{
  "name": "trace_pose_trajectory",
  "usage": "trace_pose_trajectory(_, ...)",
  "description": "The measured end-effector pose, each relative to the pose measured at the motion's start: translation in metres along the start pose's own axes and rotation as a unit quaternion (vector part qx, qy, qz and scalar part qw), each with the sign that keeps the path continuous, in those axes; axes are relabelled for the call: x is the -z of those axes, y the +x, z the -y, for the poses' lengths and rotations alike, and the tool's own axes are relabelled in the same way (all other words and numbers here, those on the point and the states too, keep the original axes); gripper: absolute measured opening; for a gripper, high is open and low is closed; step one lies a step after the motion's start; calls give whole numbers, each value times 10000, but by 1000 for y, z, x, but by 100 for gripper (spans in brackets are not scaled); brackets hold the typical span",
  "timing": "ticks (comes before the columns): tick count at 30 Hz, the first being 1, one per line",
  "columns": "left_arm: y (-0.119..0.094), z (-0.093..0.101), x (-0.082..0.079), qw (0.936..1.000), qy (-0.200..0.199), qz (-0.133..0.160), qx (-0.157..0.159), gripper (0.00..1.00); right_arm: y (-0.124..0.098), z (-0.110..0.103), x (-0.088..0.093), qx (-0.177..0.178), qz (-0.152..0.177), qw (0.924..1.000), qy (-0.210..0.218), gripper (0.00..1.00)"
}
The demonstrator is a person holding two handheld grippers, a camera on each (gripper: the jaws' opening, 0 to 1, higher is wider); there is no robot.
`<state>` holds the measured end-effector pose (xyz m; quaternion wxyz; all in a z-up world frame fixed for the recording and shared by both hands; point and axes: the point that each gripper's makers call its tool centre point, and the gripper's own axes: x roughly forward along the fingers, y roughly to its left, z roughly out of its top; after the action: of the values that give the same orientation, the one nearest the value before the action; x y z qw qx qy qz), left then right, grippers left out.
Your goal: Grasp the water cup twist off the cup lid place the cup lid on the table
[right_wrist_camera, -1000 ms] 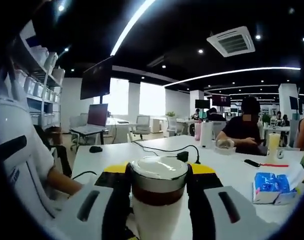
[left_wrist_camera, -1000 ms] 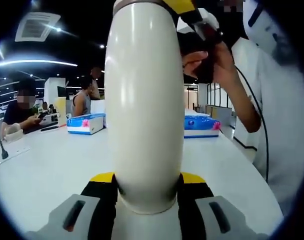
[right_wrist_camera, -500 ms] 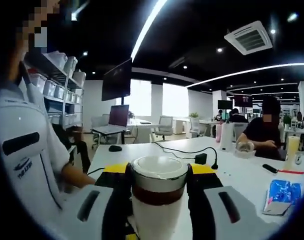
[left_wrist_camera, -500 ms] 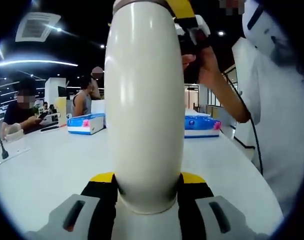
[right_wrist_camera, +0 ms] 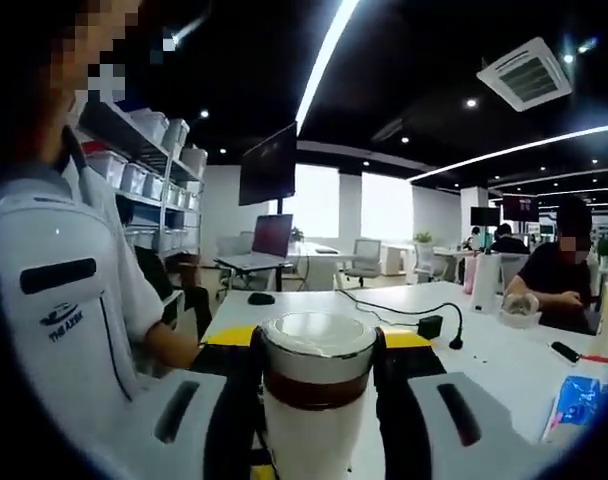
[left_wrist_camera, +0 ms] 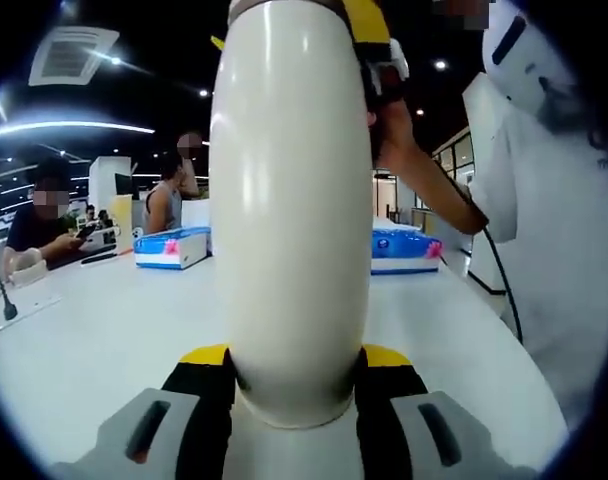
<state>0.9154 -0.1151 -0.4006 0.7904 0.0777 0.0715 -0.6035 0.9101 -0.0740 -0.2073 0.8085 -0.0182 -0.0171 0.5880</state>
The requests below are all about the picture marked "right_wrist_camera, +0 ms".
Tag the black chair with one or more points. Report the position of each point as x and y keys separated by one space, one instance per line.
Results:
x=189 y=300

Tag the metal storage shelf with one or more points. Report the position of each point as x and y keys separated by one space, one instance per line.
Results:
x=166 y=165

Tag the open laptop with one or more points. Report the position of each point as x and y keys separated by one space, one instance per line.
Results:
x=271 y=235

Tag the blue tissue pack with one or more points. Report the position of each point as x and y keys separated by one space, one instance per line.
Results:
x=579 y=407

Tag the black power adapter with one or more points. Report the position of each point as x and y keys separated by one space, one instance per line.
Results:
x=430 y=326

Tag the dark hanging sign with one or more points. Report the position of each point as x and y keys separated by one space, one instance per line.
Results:
x=520 y=206

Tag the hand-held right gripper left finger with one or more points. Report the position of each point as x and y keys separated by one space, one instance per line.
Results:
x=209 y=425

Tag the cream white water cup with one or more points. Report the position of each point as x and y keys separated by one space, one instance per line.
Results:
x=319 y=440

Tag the white brown cup lid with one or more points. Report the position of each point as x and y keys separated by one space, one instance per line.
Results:
x=319 y=350

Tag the row of white storage boxes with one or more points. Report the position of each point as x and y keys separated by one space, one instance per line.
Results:
x=139 y=177

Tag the red pen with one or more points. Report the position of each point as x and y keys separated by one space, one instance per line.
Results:
x=601 y=358

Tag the black computer mouse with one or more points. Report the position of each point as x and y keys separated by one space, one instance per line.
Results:
x=261 y=299

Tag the white office chair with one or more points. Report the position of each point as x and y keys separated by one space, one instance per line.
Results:
x=429 y=260
x=365 y=257

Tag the white table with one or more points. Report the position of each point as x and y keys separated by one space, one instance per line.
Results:
x=499 y=360

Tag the person's white shirt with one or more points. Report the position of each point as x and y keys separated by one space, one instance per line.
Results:
x=144 y=300

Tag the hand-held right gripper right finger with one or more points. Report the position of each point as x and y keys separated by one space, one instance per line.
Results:
x=434 y=435

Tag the person's neck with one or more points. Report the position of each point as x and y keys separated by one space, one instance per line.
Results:
x=34 y=135

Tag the beige lidded bowl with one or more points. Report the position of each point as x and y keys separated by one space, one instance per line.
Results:
x=521 y=312

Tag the ceiling air conditioner unit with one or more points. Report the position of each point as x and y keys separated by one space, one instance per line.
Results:
x=524 y=75

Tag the ceiling light strip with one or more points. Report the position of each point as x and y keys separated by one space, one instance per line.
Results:
x=519 y=147
x=326 y=60

